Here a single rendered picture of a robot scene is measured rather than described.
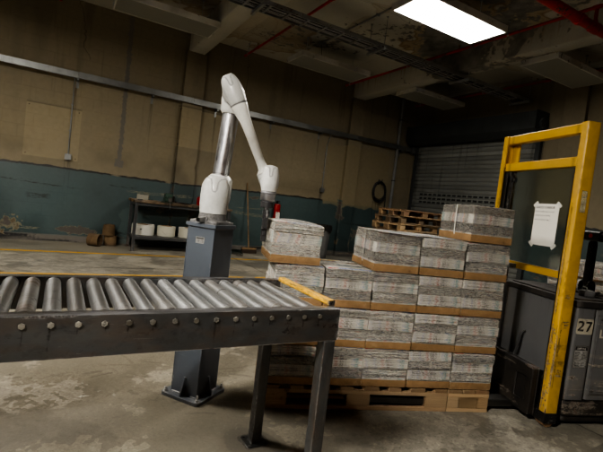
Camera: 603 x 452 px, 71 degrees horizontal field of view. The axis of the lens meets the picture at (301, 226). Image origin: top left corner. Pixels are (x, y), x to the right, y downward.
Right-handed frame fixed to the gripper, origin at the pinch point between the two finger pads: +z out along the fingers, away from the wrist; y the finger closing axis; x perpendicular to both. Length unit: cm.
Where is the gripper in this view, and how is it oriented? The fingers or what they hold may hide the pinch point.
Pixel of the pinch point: (263, 235)
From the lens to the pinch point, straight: 253.0
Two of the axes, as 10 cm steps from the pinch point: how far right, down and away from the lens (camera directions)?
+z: -1.3, 9.9, 0.5
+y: -1.9, -0.8, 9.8
